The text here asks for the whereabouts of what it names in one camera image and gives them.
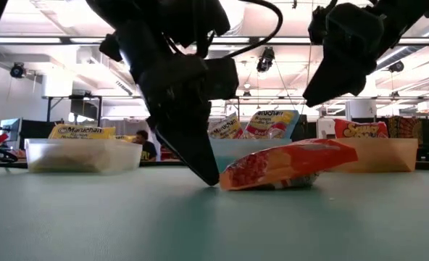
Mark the black panel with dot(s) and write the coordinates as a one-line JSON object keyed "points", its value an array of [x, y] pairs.
{"points": [[37, 129]]}

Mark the red spicy noodle pack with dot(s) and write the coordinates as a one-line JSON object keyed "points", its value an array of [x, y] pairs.
{"points": [[290, 163], [361, 129]]}

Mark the green table mat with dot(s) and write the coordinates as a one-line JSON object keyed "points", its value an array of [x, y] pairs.
{"points": [[91, 217]]}

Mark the orange plastic bin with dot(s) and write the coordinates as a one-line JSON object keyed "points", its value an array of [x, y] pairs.
{"points": [[381, 156]]}

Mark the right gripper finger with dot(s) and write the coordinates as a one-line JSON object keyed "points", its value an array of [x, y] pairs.
{"points": [[357, 78], [323, 87]]}

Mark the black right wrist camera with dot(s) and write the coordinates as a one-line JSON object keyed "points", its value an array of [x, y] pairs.
{"points": [[317, 25]]}

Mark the teal plastic bin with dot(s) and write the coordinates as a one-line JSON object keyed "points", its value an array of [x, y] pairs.
{"points": [[243, 148]]}

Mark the black overhead camera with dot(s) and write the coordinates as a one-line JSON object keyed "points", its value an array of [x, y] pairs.
{"points": [[266, 59]]}

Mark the person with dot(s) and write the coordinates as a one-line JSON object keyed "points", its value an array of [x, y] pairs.
{"points": [[147, 148]]}

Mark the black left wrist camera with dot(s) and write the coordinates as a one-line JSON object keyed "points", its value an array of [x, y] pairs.
{"points": [[221, 78]]}

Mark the black stand frame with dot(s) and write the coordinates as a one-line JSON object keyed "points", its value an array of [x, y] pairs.
{"points": [[84, 108]]}

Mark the white cylinder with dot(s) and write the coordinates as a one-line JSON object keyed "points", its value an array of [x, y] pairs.
{"points": [[361, 108]]}

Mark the blue lit monitor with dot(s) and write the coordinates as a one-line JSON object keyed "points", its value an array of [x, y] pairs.
{"points": [[13, 127]]}

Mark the white cabinet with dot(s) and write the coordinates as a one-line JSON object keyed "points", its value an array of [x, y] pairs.
{"points": [[325, 128]]}

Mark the orange patterned tapestry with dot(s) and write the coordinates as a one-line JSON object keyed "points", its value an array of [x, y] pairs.
{"points": [[404, 127]]}

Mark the clear plastic bin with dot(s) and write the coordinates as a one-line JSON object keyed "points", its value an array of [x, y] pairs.
{"points": [[106, 159]]}

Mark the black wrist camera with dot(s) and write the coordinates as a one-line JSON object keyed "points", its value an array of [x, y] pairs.
{"points": [[317, 25], [221, 78]]}

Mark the black box cabinet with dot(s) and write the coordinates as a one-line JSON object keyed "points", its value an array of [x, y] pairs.
{"points": [[303, 127]]}

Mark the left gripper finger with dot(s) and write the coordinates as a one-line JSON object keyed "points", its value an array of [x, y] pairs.
{"points": [[205, 130], [178, 137]]}

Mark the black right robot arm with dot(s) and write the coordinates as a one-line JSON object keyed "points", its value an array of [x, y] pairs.
{"points": [[410, 14]]}

